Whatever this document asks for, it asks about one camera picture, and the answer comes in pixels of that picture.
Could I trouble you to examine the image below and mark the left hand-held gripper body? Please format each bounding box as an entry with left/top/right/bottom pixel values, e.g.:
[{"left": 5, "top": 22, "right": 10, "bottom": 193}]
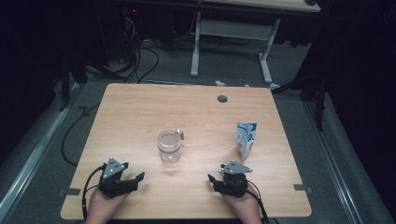
[{"left": 98, "top": 157, "right": 139, "bottom": 199}]

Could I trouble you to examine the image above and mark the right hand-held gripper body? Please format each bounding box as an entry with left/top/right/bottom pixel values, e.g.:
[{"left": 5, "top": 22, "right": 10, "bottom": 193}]
[{"left": 212, "top": 160, "right": 253, "bottom": 199}]

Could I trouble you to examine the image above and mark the white and blue milk carton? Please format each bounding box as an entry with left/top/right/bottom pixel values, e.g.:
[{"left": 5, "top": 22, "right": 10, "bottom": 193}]
[{"left": 235, "top": 121, "right": 258, "bottom": 163}]

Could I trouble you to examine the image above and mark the clear cup with handle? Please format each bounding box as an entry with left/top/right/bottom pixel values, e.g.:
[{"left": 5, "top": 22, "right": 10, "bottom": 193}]
[{"left": 157, "top": 128, "right": 185, "bottom": 163}]

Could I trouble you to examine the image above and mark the person's left hand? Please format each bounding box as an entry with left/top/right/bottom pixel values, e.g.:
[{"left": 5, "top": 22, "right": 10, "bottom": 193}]
[{"left": 87, "top": 188, "right": 131, "bottom": 220}]

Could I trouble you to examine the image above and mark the person's right hand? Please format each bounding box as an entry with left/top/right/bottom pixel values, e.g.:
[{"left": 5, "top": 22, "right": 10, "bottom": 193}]
[{"left": 221, "top": 185, "right": 262, "bottom": 219}]

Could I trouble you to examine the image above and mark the black stand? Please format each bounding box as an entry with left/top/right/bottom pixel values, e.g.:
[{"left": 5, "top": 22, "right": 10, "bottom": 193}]
[
  {"left": 270, "top": 70, "right": 329, "bottom": 133},
  {"left": 58, "top": 52, "right": 89, "bottom": 112}
]

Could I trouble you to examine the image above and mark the dark computer tower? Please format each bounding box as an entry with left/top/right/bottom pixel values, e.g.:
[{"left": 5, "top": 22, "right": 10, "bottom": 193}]
[{"left": 120, "top": 5, "right": 142, "bottom": 63}]

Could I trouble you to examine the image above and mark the white-framed background desk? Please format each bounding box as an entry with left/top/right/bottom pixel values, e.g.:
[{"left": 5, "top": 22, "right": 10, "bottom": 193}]
[{"left": 190, "top": 0, "right": 321, "bottom": 91}]

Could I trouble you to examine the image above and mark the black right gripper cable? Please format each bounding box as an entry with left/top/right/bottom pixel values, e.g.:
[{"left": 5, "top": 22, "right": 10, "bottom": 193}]
[{"left": 246, "top": 180, "right": 273, "bottom": 224}]

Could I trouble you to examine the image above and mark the black floor cable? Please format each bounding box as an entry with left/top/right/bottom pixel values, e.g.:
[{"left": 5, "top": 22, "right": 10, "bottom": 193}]
[{"left": 61, "top": 102, "right": 102, "bottom": 168}]

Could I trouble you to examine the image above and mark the metal floor rail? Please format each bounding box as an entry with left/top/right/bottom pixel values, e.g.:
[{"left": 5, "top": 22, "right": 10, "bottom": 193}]
[
  {"left": 0, "top": 83, "right": 82, "bottom": 217},
  {"left": 303, "top": 99, "right": 364, "bottom": 224}
]

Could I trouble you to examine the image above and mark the black cable bundle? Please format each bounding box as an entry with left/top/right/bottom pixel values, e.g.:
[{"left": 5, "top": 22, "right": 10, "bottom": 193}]
[{"left": 122, "top": 38, "right": 161, "bottom": 84}]

